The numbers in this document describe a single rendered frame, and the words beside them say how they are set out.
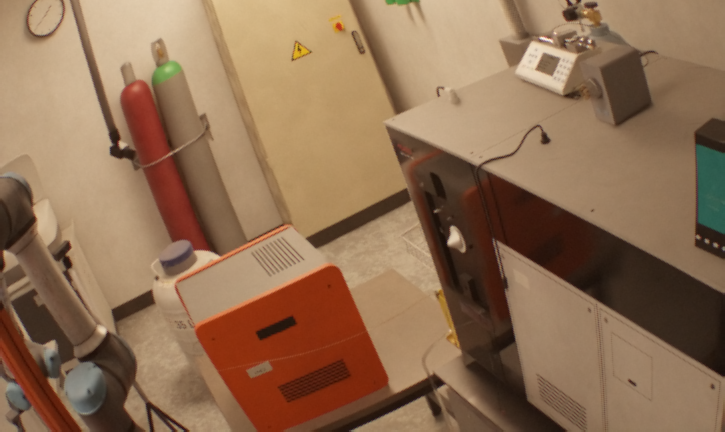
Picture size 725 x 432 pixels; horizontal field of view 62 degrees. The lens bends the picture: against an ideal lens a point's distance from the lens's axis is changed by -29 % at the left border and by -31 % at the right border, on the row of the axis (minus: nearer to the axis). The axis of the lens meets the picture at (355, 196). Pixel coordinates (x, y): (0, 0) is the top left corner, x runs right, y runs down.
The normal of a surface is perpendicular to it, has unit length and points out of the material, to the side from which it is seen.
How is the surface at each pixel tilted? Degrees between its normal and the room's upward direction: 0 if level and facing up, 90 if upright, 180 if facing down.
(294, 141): 90
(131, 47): 90
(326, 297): 90
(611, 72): 90
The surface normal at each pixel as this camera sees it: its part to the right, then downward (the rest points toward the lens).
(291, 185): 0.35, 0.23
